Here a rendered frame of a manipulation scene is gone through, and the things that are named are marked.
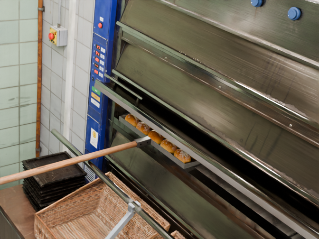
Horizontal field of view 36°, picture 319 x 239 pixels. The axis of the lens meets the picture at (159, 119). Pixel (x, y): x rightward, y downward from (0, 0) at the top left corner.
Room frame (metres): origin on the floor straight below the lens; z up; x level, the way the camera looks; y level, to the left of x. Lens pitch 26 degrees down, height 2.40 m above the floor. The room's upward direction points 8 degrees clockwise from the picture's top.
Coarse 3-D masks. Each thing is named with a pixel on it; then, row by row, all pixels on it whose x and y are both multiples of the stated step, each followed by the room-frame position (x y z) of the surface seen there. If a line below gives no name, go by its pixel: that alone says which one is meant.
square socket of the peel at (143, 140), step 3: (138, 138) 2.14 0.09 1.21; (141, 138) 2.14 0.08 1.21; (144, 138) 2.15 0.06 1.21; (147, 138) 2.15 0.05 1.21; (150, 138) 2.16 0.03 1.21; (138, 141) 2.11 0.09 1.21; (141, 141) 2.12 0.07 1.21; (144, 141) 2.13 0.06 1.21; (147, 141) 2.14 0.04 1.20; (150, 141) 2.16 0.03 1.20; (138, 144) 2.10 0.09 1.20; (141, 144) 2.12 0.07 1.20; (144, 144) 2.13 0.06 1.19; (147, 144) 2.14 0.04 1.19
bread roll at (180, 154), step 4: (176, 152) 2.05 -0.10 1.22; (180, 152) 2.03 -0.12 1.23; (184, 152) 2.03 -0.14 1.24; (176, 156) 2.03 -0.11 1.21; (180, 156) 2.02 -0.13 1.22; (184, 156) 2.01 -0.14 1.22; (188, 156) 2.02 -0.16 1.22; (180, 160) 2.01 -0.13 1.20; (184, 160) 2.00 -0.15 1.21; (188, 160) 2.01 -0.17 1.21
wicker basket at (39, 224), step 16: (112, 176) 2.32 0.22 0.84; (80, 192) 2.22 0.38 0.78; (96, 192) 2.29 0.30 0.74; (128, 192) 2.20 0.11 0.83; (48, 208) 2.08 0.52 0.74; (64, 208) 2.15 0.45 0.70; (80, 208) 2.22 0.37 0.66; (96, 208) 2.30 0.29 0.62; (112, 208) 2.24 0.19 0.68; (144, 208) 2.09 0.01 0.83; (48, 224) 2.09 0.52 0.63; (64, 224) 2.15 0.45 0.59; (80, 224) 2.17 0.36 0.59; (96, 224) 2.19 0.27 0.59; (112, 224) 2.19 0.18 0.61; (128, 224) 2.12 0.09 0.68; (144, 224) 2.05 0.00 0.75; (160, 224) 1.99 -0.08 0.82
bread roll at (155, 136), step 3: (150, 132) 2.21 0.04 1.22; (153, 132) 2.19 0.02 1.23; (156, 132) 2.19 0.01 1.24; (150, 135) 2.19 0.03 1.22; (153, 135) 2.18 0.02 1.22; (156, 135) 2.18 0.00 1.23; (159, 135) 2.18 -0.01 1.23; (153, 138) 2.17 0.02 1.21; (156, 138) 2.16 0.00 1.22; (159, 138) 2.16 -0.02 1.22; (162, 138) 2.18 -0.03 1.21; (156, 141) 2.16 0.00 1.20; (159, 141) 2.16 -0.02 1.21
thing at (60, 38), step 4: (52, 28) 2.82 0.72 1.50; (56, 28) 2.81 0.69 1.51; (60, 28) 2.82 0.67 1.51; (64, 28) 2.83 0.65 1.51; (52, 32) 2.82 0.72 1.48; (56, 32) 2.78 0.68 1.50; (60, 32) 2.79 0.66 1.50; (64, 32) 2.81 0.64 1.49; (56, 36) 2.78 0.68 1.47; (60, 36) 2.79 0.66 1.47; (64, 36) 2.81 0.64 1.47; (52, 40) 2.81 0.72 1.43; (56, 40) 2.78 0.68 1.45; (60, 40) 2.79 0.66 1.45; (64, 40) 2.81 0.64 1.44; (56, 44) 2.78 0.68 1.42; (60, 44) 2.79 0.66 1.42; (64, 44) 2.81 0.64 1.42
